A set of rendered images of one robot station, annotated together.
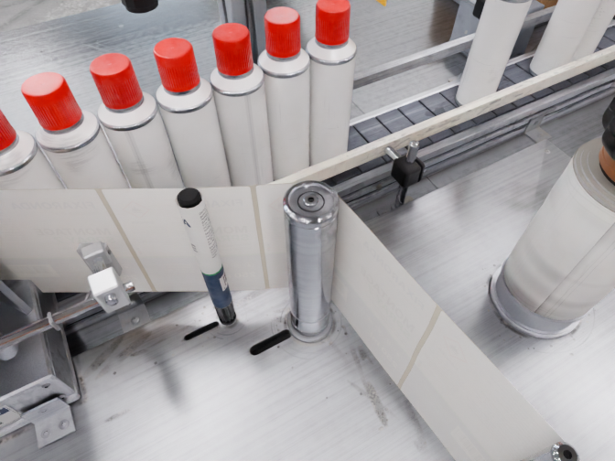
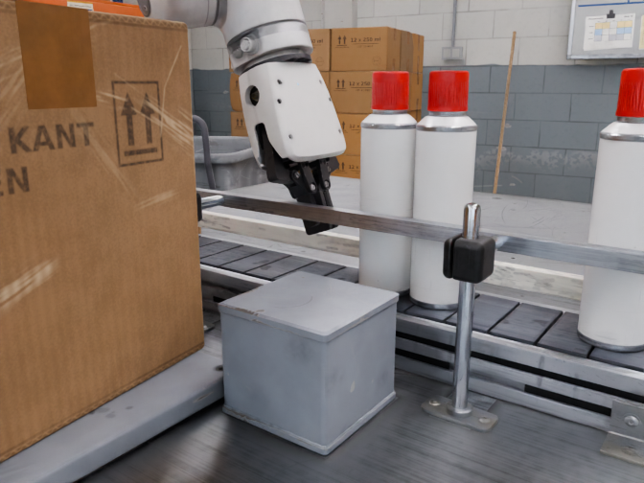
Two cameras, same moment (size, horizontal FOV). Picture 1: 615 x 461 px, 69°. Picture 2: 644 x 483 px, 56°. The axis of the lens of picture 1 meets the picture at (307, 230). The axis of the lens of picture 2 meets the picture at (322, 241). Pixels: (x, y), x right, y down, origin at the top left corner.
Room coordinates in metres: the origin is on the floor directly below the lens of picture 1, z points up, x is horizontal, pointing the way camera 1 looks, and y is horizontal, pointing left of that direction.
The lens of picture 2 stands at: (0.94, 0.06, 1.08)
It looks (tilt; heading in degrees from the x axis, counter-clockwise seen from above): 15 degrees down; 245
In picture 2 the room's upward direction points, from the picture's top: straight up
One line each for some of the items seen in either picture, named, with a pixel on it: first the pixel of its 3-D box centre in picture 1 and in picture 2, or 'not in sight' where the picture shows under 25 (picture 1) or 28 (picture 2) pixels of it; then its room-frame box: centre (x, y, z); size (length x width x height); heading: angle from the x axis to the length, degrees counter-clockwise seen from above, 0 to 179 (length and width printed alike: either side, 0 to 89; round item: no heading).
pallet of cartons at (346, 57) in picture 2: not in sight; (329, 139); (-0.90, -3.77, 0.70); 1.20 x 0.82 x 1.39; 131
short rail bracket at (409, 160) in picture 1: (406, 178); not in sight; (0.38, -0.12, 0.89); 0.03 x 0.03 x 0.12; 29
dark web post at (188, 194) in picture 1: (211, 268); not in sight; (0.20, 0.08, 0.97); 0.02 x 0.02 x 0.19
